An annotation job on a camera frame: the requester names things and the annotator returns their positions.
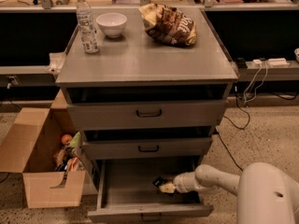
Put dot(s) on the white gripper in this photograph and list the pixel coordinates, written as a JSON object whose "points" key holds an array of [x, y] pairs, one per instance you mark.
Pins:
{"points": [[180, 182]]}

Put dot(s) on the blue rxbar wrapper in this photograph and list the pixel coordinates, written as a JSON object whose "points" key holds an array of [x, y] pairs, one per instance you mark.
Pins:
{"points": [[159, 181]]}

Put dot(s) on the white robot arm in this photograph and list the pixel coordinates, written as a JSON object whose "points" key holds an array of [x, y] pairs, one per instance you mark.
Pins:
{"points": [[265, 194]]}

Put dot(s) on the middle grey drawer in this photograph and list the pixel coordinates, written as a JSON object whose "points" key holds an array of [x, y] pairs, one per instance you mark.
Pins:
{"points": [[146, 148]]}

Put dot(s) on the grey drawer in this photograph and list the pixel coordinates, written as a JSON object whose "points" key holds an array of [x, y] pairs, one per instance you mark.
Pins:
{"points": [[144, 115], [146, 148], [126, 192]]}

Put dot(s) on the bottom grey drawer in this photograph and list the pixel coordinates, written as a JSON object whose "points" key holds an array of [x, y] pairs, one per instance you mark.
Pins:
{"points": [[126, 192]]}

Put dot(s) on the grey drawer cabinet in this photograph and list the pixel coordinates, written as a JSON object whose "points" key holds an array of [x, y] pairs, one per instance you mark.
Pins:
{"points": [[134, 68]]}

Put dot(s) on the top grey drawer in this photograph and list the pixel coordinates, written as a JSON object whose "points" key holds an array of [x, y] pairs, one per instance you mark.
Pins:
{"points": [[144, 115]]}

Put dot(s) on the orange fruit in box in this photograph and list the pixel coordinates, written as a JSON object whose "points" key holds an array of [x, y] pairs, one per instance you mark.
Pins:
{"points": [[66, 139]]}

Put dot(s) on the cardboard box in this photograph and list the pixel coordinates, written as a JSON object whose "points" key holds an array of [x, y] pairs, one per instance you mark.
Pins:
{"points": [[33, 139]]}

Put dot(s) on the white power strip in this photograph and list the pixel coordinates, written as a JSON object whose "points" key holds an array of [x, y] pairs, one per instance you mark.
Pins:
{"points": [[274, 63]]}

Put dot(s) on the brown chip bag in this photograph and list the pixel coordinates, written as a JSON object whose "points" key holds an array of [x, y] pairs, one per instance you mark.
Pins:
{"points": [[168, 25]]}

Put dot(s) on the white bowl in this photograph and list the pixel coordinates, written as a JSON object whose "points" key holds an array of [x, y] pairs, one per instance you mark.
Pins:
{"points": [[111, 24]]}

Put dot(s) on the clear plastic water bottle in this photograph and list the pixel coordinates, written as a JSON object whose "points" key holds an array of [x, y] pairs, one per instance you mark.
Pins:
{"points": [[86, 27]]}

